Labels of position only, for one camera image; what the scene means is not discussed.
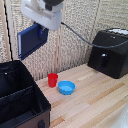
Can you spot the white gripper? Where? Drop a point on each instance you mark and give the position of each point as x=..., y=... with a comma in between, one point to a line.
x=41, y=13

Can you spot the blue hardcover book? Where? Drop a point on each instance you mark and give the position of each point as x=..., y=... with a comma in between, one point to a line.
x=30, y=41

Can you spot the woven folding screen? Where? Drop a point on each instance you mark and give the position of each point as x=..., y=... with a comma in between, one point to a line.
x=76, y=30

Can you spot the red plastic cup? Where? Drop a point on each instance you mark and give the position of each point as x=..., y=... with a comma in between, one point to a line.
x=52, y=80

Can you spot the white item on black box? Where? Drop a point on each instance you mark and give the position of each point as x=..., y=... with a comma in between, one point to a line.
x=119, y=31

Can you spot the black open storage case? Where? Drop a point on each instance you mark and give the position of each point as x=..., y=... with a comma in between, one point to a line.
x=16, y=96

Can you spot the blue plastic bowl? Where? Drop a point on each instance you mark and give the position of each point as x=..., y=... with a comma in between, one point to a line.
x=66, y=87

